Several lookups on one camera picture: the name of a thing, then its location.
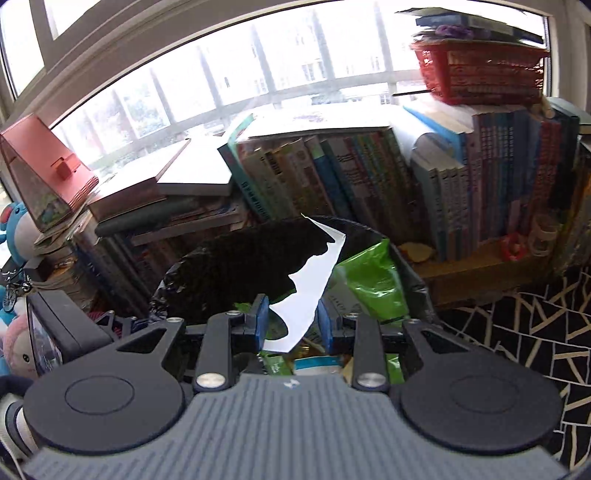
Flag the black trash bag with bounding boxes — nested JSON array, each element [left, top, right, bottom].
[[148, 215, 393, 326]]

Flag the red plastic basket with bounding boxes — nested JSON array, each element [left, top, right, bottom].
[[410, 39, 551, 106]]

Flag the pink plush toy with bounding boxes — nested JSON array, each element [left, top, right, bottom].
[[0, 316, 40, 380]]

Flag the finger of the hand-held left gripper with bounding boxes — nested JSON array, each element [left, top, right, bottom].
[[95, 310, 139, 342]]

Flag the pile of flat books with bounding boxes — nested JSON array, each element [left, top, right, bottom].
[[88, 136, 252, 247]]

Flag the large green snack packet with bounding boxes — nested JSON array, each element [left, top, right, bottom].
[[331, 239, 411, 324]]

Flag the white window frame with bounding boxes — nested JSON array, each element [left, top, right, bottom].
[[0, 0, 555, 195]]

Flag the stack of worn magazines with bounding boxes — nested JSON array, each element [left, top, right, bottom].
[[28, 210, 100, 312]]

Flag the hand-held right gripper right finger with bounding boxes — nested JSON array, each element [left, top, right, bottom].
[[318, 299, 468, 393]]

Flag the small metal bicycle model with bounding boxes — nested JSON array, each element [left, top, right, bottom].
[[0, 265, 33, 315]]

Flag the long row of upright books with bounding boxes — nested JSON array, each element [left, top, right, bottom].
[[217, 97, 591, 278]]

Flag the white and navy cloth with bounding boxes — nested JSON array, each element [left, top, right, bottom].
[[0, 375, 40, 464]]

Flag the blue plush toy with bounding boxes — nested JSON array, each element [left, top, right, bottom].
[[0, 200, 41, 268]]

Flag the roll of red tape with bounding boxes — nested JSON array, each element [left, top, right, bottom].
[[502, 233, 526, 260]]

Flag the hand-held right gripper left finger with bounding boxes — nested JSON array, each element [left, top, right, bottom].
[[113, 294, 270, 392]]

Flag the small green seaweed packet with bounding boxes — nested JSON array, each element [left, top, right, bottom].
[[259, 350, 296, 377]]

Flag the small clear plastic jar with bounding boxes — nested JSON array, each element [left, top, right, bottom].
[[527, 213, 560, 257]]

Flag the white torn paper sheet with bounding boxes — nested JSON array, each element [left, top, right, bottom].
[[262, 213, 348, 354]]

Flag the pink house-shaped cardboard box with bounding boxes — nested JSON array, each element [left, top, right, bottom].
[[0, 113, 101, 233]]

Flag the books on red basket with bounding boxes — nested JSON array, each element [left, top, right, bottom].
[[413, 11, 546, 46]]

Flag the short row of leaning books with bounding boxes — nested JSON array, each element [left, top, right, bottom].
[[71, 226, 199, 319]]

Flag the wooden book shelf board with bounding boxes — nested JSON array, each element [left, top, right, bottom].
[[413, 249, 557, 308]]

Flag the yellow crumpled paper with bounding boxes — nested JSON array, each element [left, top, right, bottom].
[[398, 241, 435, 264]]

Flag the white blue tissue packet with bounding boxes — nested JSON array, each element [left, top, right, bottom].
[[293, 354, 343, 377]]

